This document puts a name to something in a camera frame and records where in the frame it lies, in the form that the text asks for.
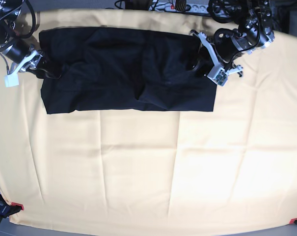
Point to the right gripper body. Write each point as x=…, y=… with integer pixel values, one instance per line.
x=18, y=49

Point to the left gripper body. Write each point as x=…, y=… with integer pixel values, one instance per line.
x=223, y=45

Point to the dark navy T-shirt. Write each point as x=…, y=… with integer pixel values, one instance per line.
x=119, y=69

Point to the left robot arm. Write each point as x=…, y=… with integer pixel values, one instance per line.
x=254, y=21

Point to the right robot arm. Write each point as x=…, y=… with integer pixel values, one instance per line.
x=9, y=12

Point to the white power strip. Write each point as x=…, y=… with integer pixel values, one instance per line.
x=169, y=6

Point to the left red-black table clamp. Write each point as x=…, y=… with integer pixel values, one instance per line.
x=7, y=210

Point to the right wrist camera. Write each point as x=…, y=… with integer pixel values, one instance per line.
x=11, y=80

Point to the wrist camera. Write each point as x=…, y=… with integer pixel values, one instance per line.
x=11, y=80
x=219, y=77

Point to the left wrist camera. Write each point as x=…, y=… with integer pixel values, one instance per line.
x=219, y=77

